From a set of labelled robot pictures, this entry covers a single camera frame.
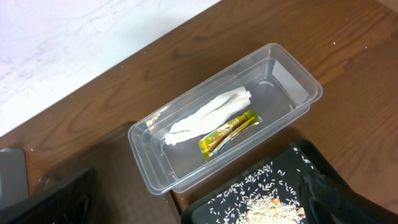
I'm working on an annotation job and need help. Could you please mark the dark brown serving tray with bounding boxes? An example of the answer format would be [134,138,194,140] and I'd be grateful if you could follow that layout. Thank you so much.
[34,123,180,223]

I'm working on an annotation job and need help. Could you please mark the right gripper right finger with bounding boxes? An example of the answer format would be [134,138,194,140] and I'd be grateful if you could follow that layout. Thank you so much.
[298,172,397,224]

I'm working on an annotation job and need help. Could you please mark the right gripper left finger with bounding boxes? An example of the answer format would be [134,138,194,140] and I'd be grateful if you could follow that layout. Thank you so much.
[1,168,100,224]

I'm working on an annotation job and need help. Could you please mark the clear plastic bin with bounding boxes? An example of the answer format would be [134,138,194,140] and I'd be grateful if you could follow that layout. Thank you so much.
[128,44,323,195]

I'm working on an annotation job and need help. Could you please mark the black waste tray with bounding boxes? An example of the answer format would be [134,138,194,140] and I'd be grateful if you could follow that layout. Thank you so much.
[180,139,398,224]

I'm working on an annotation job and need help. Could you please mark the white napkin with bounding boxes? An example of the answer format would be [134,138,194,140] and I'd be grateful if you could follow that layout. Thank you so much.
[164,86,251,146]

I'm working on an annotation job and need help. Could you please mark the rice and food scraps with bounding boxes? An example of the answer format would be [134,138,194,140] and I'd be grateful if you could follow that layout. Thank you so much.
[199,147,315,224]

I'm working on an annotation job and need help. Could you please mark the green snack wrapper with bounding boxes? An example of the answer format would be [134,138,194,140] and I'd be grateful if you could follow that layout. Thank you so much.
[198,110,259,161]

